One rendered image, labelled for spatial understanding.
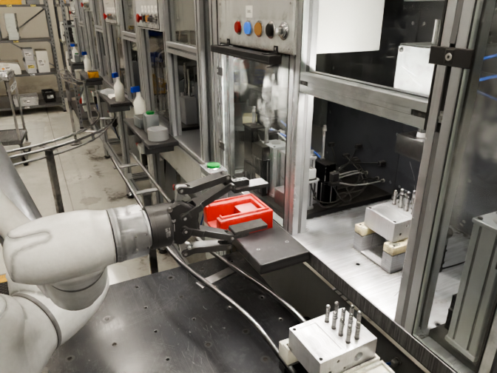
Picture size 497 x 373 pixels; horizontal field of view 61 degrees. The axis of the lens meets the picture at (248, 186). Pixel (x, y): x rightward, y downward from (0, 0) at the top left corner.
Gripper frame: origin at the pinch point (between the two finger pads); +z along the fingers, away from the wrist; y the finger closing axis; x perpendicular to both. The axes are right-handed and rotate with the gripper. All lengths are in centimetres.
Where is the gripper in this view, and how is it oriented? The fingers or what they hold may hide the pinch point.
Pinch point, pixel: (252, 206)
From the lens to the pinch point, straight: 80.3
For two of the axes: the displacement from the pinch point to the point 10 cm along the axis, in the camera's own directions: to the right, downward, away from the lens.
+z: 8.9, -1.7, 4.1
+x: -4.5, -3.5, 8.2
